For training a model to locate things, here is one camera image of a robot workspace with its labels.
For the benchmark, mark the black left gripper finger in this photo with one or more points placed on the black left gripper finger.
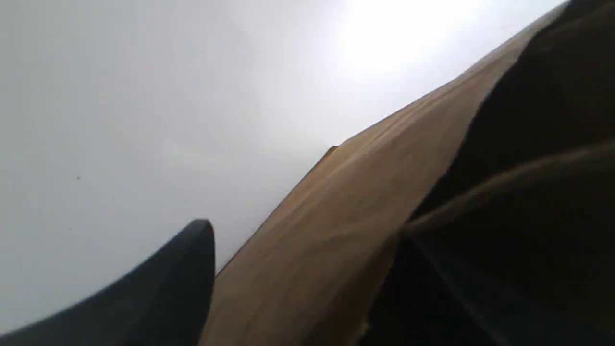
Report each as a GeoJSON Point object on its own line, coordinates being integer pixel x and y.
{"type": "Point", "coordinates": [162, 302]}

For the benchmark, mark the brown paper bag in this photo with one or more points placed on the brown paper bag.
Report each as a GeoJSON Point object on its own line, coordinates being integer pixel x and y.
{"type": "Point", "coordinates": [482, 214]}

